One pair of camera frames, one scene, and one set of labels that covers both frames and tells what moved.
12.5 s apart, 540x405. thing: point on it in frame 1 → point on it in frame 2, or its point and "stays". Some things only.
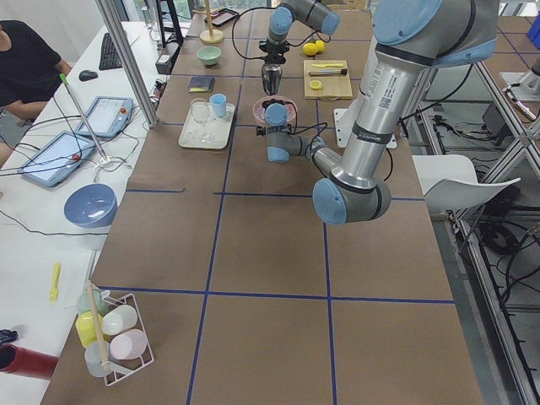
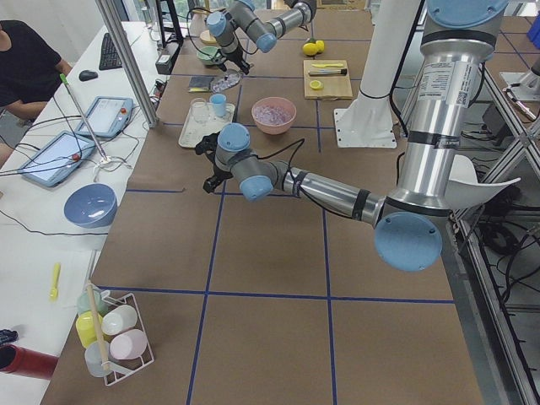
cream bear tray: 202,130 stays
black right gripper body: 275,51 → 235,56
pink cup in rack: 127,344 stays
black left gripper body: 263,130 → 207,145
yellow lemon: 310,49 stays
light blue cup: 218,101 stays
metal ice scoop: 272,74 → 225,80
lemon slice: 315,84 stays
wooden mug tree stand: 209,35 stays
